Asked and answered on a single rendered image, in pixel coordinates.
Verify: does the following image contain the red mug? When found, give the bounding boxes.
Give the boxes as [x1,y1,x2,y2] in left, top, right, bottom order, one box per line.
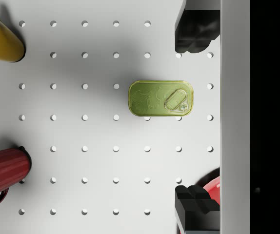
[0,145,33,215]

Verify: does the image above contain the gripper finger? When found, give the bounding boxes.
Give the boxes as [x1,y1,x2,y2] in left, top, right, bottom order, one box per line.
[175,9,221,54]
[175,184,221,234]

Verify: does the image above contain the green flat-sided can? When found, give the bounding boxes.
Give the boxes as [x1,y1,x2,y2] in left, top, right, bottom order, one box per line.
[128,79,194,117]

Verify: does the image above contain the red plate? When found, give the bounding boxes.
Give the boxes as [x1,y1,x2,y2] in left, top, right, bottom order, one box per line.
[177,175,220,234]

